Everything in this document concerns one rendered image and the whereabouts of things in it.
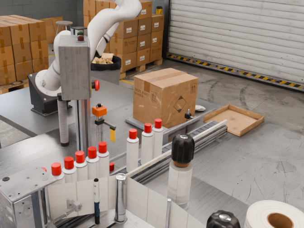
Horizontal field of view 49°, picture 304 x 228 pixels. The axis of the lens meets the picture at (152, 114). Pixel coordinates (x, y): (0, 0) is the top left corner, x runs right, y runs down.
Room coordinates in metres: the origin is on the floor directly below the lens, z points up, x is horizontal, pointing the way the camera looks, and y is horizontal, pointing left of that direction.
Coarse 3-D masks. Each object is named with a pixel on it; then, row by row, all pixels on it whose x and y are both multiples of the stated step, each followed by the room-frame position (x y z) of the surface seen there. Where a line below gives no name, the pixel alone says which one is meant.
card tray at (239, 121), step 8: (216, 112) 1.98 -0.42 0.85; (224, 112) 2.03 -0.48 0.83; (232, 112) 2.04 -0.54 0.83; (240, 112) 2.03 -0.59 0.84; (248, 112) 1.99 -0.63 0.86; (208, 120) 1.89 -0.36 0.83; (216, 120) 1.90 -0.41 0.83; (232, 120) 1.91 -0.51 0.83; (240, 120) 1.92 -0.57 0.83; (248, 120) 1.92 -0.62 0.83; (256, 120) 1.85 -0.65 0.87; (232, 128) 1.80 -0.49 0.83; (240, 128) 1.80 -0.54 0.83; (248, 128) 1.77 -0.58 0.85; (240, 136) 1.71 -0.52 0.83
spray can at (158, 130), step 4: (156, 120) 1.34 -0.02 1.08; (160, 120) 1.34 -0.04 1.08; (156, 124) 1.33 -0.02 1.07; (160, 124) 1.33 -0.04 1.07; (152, 128) 1.34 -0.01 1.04; (156, 128) 1.33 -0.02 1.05; (160, 128) 1.33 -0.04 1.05; (152, 132) 1.33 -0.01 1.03; (156, 132) 1.32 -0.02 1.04; (160, 132) 1.32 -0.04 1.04; (156, 136) 1.32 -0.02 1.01; (160, 136) 1.32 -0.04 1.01; (156, 140) 1.32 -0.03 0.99; (160, 140) 1.32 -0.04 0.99; (156, 144) 1.32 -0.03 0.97; (160, 144) 1.32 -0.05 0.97; (152, 148) 1.32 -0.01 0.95; (156, 148) 1.32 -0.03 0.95; (160, 148) 1.32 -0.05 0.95; (152, 152) 1.32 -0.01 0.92; (156, 152) 1.32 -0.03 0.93; (160, 152) 1.32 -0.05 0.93; (152, 156) 1.32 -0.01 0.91; (156, 156) 1.32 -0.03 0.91
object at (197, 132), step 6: (204, 126) 1.71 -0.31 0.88; (210, 126) 1.72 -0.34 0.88; (222, 126) 1.73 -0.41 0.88; (192, 132) 1.63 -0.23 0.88; (198, 132) 1.64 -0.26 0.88; (210, 132) 1.64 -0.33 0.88; (162, 150) 1.42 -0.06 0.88; (168, 150) 1.43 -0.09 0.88; (168, 156) 1.37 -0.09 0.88; (138, 162) 1.30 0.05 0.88; (150, 168) 1.26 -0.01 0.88; (114, 174) 1.20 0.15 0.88; (138, 174) 1.21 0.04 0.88
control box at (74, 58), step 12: (60, 36) 1.17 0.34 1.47; (72, 36) 1.18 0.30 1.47; (84, 36) 1.19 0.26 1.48; (60, 48) 1.04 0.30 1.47; (72, 48) 1.05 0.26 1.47; (84, 48) 1.06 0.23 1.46; (60, 60) 1.04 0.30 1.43; (72, 60) 1.05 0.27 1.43; (84, 60) 1.06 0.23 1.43; (60, 72) 1.04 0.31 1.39; (72, 72) 1.05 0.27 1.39; (84, 72) 1.05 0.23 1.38; (72, 84) 1.05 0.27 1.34; (84, 84) 1.05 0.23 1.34; (72, 96) 1.04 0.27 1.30; (84, 96) 1.05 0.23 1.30
